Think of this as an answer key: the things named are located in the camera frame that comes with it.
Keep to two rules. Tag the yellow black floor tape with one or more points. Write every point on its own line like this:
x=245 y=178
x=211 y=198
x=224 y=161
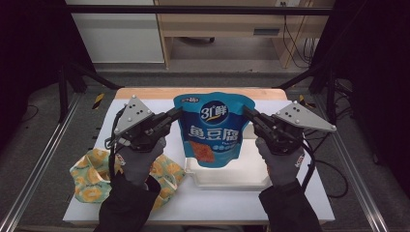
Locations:
x=303 y=100
x=98 y=100

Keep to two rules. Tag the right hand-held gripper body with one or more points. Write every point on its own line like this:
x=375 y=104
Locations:
x=299 y=119

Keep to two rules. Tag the person's left hand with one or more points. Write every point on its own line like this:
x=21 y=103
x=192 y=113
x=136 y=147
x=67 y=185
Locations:
x=138 y=164

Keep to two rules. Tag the aluminium floor rail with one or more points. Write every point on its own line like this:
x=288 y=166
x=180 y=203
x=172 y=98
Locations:
x=32 y=180
x=354 y=180

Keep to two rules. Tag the person's right hand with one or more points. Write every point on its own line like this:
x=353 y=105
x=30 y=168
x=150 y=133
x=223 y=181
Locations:
x=283 y=167

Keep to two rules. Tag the black horizontal bar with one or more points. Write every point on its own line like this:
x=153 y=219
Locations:
x=193 y=9

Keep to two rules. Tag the blue snack bag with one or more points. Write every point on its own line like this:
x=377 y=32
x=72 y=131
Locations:
x=212 y=135

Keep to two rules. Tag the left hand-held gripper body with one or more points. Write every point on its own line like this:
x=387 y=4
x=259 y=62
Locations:
x=135 y=116

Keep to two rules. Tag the white tray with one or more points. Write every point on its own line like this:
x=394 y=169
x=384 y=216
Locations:
x=232 y=177

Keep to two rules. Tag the black metal stand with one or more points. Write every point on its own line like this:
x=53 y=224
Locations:
x=80 y=75
x=330 y=90

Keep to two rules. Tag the fruit print cloth bag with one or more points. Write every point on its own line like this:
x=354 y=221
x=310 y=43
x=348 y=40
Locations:
x=90 y=180

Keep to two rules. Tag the white cabinet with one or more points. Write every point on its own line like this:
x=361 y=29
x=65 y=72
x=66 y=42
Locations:
x=122 y=38

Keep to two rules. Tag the wooden desk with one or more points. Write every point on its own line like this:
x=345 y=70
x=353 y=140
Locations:
x=219 y=25

